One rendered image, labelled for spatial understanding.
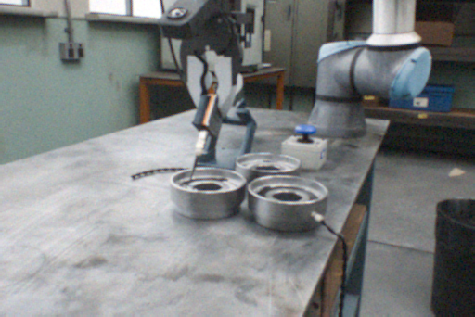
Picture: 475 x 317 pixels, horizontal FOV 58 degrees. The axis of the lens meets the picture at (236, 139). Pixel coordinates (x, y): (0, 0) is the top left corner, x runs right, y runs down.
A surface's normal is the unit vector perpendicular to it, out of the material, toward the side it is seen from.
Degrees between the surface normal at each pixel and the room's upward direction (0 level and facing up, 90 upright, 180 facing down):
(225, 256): 0
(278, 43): 90
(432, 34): 83
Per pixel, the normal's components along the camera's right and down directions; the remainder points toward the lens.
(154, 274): 0.03, -0.97
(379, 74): -0.73, 0.30
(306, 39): -0.40, 0.20
